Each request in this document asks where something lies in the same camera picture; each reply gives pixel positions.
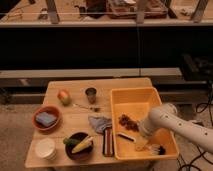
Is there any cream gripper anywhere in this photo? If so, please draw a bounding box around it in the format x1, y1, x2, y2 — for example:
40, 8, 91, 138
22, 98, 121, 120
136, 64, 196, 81
135, 116, 159, 151

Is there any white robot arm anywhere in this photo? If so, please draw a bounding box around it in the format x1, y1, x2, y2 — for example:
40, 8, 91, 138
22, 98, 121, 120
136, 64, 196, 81
137, 103, 213, 154

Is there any small metal cup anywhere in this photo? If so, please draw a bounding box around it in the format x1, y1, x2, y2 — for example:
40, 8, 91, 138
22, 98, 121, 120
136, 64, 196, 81
85, 87, 97, 104

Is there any white paper cup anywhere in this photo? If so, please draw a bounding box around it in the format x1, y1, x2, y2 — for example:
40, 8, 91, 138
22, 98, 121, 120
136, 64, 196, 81
35, 138, 56, 160

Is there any dark grapes bunch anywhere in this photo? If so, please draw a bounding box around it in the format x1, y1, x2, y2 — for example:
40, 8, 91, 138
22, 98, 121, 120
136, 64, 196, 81
119, 114, 138, 132

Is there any brown rectangular block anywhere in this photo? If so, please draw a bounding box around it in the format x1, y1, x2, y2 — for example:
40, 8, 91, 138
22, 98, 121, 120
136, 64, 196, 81
103, 128, 114, 157

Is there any yellow plastic bin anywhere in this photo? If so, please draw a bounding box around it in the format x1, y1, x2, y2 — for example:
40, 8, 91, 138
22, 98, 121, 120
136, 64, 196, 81
110, 87, 179, 161

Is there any grey crumpled cloth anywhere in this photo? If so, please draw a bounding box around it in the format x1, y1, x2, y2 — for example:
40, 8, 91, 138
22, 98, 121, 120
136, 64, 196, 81
88, 116, 112, 134

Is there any yellow corn cob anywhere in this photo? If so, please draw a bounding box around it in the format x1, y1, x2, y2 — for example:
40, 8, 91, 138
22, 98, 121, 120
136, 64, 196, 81
72, 136, 93, 154

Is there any dark brown bowl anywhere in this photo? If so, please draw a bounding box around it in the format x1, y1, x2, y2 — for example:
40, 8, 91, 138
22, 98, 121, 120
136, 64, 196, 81
63, 132, 93, 161

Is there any wooden table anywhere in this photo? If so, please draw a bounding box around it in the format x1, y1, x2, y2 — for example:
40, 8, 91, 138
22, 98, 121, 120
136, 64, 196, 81
25, 78, 152, 168

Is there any green cucumber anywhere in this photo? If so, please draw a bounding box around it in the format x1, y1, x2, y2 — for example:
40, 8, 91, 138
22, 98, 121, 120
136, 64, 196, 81
63, 138, 80, 145

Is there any metal spoon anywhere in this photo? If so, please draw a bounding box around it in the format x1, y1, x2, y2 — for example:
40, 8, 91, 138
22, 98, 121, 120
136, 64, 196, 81
73, 103, 100, 112

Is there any red yellow apple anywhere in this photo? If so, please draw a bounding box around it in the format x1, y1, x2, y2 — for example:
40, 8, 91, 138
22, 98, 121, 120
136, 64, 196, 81
57, 90, 71, 106

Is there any orange bowl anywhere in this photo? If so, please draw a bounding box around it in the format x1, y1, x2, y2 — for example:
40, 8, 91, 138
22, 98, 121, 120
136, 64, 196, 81
32, 106, 62, 131

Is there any blue sponge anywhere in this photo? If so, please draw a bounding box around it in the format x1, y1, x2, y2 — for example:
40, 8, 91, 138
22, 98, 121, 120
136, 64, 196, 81
36, 112, 57, 127

